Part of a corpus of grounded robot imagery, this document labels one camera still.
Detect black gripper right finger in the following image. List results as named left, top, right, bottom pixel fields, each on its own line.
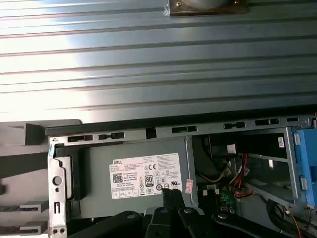
left=172, top=189, right=307, bottom=238

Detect blue disk carrier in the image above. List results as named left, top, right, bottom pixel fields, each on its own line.
left=293, top=128, right=317, bottom=208

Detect green motherboard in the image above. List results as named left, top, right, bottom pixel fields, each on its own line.
left=197, top=183, right=238, bottom=216

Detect dark RAM stick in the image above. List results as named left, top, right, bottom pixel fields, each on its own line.
left=0, top=205, right=40, bottom=212
left=0, top=226, right=40, bottom=234

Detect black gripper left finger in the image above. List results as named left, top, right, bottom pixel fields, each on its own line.
left=71, top=188, right=176, bottom=238

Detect metal drive cage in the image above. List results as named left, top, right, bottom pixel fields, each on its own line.
left=235, top=126, right=298, bottom=206

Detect grey power supply unit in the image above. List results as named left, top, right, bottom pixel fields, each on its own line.
left=53, top=137, right=199, bottom=216

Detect black metal PC case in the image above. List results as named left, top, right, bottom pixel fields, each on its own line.
left=45, top=109, right=317, bottom=238

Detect coloured power wire bundle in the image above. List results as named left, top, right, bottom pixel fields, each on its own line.
left=198, top=152, right=255, bottom=200

